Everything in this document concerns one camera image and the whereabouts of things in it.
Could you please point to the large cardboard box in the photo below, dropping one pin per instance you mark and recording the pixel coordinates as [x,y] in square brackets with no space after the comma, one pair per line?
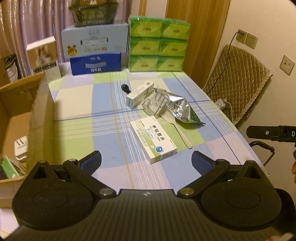
[20,120]

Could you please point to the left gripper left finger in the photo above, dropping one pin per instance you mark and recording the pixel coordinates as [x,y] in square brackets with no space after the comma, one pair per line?
[81,173]

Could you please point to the checkered tablecloth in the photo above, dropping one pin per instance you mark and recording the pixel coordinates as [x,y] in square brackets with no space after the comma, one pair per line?
[99,170]

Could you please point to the white product box with photo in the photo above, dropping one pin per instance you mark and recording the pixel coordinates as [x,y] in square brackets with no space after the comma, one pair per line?
[43,57]

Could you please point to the green carton box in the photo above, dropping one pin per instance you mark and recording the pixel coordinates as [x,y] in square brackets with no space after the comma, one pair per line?
[8,168]

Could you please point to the long white ointment box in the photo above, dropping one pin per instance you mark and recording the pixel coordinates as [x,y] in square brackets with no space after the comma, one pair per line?
[138,95]

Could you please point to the white power adapter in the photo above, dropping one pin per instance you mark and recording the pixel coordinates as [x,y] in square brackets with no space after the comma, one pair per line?
[21,148]

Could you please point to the light blue milk carton box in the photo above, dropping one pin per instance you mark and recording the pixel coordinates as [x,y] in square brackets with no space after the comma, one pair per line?
[96,39]

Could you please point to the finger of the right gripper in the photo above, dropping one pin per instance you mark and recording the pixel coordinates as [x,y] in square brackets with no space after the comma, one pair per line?
[263,132]

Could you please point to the green tissue pack bundle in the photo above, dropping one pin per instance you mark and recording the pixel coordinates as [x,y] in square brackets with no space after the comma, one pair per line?
[157,44]

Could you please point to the person right hand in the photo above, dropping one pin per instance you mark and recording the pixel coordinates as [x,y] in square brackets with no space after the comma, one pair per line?
[294,168]

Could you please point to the white plastic spoon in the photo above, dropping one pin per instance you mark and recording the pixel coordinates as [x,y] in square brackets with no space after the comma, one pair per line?
[170,118]

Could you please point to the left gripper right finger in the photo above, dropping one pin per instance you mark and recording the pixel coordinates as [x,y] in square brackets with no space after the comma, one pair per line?
[211,171]

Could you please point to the silver green foil bag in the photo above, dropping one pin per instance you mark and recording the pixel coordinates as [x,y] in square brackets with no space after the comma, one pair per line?
[179,107]

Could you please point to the dark blue milk box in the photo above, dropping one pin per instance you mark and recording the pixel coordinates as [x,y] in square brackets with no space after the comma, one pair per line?
[99,63]

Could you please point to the background cardboard box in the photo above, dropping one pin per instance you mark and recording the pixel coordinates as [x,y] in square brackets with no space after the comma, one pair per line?
[9,70]

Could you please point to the wall socket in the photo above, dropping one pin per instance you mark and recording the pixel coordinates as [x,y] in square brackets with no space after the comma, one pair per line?
[246,38]

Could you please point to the white medicine box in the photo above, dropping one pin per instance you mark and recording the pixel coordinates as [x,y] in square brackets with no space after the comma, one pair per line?
[156,143]

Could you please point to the brown quilted chair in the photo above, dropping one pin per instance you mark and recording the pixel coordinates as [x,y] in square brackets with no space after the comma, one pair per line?
[240,78]

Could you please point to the purple curtain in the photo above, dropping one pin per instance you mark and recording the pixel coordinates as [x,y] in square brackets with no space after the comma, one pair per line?
[24,22]

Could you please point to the dark noodle bowl pack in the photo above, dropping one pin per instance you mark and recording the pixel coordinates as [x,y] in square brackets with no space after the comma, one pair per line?
[89,13]

